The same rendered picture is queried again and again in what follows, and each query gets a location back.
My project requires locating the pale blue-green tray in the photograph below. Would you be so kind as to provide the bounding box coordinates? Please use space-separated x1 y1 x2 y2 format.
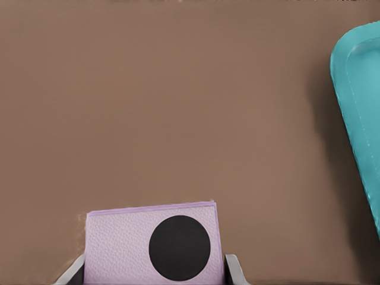
330 21 380 240

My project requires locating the pale lilac phone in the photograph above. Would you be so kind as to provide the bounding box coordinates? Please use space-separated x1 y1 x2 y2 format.
84 200 226 284

